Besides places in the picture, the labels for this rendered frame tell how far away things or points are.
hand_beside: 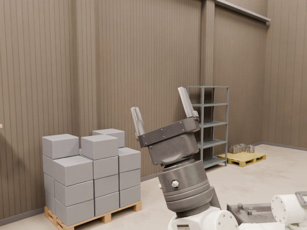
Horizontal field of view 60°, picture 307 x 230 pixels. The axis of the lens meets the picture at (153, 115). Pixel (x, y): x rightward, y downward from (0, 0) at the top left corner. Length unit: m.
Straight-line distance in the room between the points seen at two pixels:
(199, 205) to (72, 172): 2.91
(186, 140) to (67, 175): 2.89
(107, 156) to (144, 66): 2.08
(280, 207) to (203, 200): 0.29
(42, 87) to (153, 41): 2.26
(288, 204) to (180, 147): 0.34
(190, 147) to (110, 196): 3.25
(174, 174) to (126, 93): 4.23
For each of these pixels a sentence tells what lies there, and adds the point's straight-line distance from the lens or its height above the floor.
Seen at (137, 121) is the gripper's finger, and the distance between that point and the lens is 0.53.
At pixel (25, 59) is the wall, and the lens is 3.93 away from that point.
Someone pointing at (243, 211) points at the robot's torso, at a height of 1.39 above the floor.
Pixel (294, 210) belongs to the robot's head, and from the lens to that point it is 0.73.
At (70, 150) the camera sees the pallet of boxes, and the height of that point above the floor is 0.95.
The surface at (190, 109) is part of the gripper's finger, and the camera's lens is 0.49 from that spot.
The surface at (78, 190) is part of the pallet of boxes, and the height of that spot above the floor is 0.55.
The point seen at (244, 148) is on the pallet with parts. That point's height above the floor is 0.20.
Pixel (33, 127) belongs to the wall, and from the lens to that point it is 3.96.
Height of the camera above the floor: 1.77
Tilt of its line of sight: 6 degrees down
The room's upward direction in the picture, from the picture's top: straight up
